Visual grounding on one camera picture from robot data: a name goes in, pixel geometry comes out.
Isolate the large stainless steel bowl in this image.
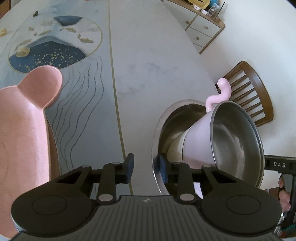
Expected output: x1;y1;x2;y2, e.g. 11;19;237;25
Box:
152;99;206;195

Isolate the pink flamingo steel cup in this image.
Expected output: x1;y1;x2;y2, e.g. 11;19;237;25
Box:
179;77;265;188

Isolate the pink bear shaped plate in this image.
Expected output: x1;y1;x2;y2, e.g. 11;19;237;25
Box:
1;65;63;239

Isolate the person right hand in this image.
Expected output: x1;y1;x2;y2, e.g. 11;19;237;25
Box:
278;176;291;212

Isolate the black seat wooden chair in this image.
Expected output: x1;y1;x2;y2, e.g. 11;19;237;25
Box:
224;60;274;127

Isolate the beige tape roll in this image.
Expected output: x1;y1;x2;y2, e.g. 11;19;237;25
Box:
15;47;31;58

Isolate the white wooden sideboard cabinet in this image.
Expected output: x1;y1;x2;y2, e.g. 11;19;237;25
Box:
163;1;225;54

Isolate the yellow tissue holder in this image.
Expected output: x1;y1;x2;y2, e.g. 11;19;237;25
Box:
188;0;210;9

